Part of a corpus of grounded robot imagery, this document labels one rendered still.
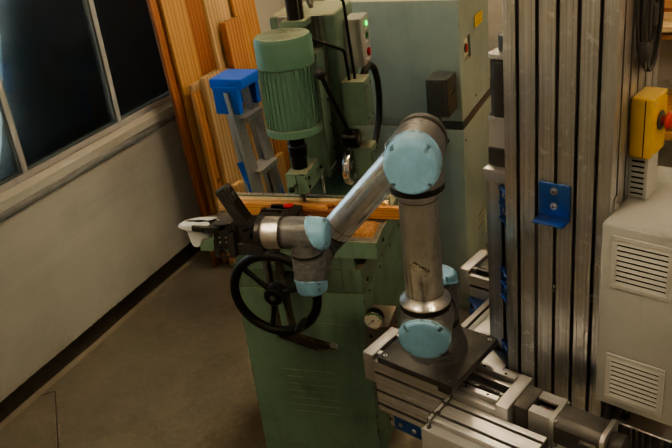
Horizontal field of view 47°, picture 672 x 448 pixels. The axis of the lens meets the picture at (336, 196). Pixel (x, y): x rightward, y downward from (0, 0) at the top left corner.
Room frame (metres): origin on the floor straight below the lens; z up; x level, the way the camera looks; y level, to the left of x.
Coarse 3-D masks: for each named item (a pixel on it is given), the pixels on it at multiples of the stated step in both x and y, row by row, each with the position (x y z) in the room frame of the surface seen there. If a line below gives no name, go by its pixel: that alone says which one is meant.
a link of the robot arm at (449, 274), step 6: (444, 270) 1.59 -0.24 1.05; (450, 270) 1.59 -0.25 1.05; (444, 276) 1.56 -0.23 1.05; (450, 276) 1.56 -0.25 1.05; (456, 276) 1.58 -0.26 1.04; (444, 282) 1.54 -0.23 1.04; (450, 282) 1.55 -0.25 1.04; (456, 282) 1.57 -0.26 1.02; (450, 288) 1.55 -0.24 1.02; (456, 288) 1.57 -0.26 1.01; (450, 294) 1.53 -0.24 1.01; (456, 294) 1.56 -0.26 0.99; (456, 300) 1.55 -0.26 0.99; (456, 306) 1.56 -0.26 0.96; (456, 312) 1.56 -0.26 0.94; (456, 318) 1.56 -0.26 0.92
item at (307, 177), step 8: (312, 160) 2.34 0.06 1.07; (312, 168) 2.29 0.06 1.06; (288, 176) 2.25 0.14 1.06; (296, 176) 2.24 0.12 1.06; (304, 176) 2.23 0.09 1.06; (312, 176) 2.28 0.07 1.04; (320, 176) 2.35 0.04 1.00; (288, 184) 2.25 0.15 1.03; (304, 184) 2.23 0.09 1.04; (312, 184) 2.27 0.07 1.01; (288, 192) 2.25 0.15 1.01; (296, 192) 2.24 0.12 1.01; (304, 192) 2.23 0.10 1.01
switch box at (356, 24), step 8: (352, 16) 2.54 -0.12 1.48; (360, 16) 2.52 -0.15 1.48; (344, 24) 2.50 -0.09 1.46; (352, 24) 2.49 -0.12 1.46; (360, 24) 2.49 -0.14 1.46; (368, 24) 2.57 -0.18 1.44; (344, 32) 2.50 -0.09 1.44; (352, 32) 2.50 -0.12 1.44; (360, 32) 2.49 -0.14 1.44; (368, 32) 2.56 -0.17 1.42; (352, 40) 2.50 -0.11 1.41; (360, 40) 2.49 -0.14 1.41; (368, 40) 2.55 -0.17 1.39; (352, 48) 2.50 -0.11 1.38; (360, 48) 2.49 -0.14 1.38; (360, 56) 2.49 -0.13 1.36; (360, 64) 2.49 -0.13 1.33
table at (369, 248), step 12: (384, 228) 2.14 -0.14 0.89; (348, 240) 2.07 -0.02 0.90; (360, 240) 2.07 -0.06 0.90; (372, 240) 2.06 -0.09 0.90; (384, 240) 2.13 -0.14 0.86; (336, 252) 2.08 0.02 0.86; (348, 252) 2.07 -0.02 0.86; (360, 252) 2.06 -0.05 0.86; (372, 252) 2.04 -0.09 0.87; (252, 264) 2.07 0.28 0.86
